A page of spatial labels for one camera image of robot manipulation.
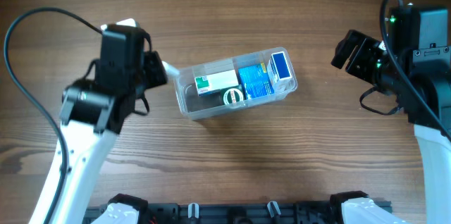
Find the white green Panadol box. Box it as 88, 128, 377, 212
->
194, 70, 239, 96

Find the clear plastic container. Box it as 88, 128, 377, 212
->
174, 47, 297, 120

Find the green Zam-Buk ointment box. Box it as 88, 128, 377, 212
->
220, 85, 245, 105

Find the white box with blue panel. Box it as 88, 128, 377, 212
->
267, 51, 292, 92

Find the blue Vicks lozenge box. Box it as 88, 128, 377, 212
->
238, 63, 274, 99

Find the white bottle with clear cap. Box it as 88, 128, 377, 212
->
162, 61, 180, 78

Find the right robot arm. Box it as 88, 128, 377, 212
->
331, 5, 450, 223

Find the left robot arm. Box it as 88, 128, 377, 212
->
30, 23, 168, 223

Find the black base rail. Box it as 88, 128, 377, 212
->
84, 201, 394, 224

